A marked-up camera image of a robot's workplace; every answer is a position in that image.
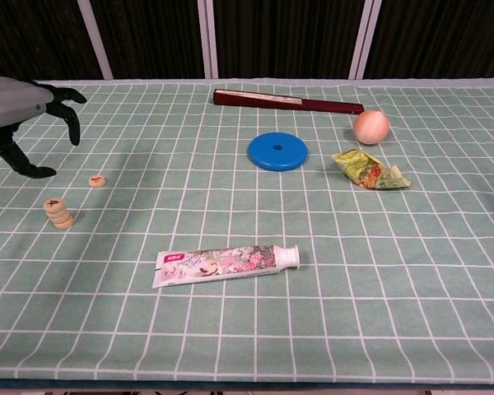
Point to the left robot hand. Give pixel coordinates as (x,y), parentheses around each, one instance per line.
(8,103)

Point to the blue plastic disc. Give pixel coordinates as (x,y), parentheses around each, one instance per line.
(263,156)

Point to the floral toothpaste tube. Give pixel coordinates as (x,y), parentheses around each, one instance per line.
(214,267)

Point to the dark red folded fan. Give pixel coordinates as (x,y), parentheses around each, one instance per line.
(333,108)

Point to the green grid tablecloth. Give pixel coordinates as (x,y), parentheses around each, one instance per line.
(247,329)

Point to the peach coloured ball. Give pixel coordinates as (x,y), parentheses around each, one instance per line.
(370,127)

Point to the crumpled green snack wrapper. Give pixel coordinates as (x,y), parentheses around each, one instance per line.
(366,173)

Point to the white aluminium frame post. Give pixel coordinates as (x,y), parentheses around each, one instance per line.
(96,41)
(364,41)
(209,41)

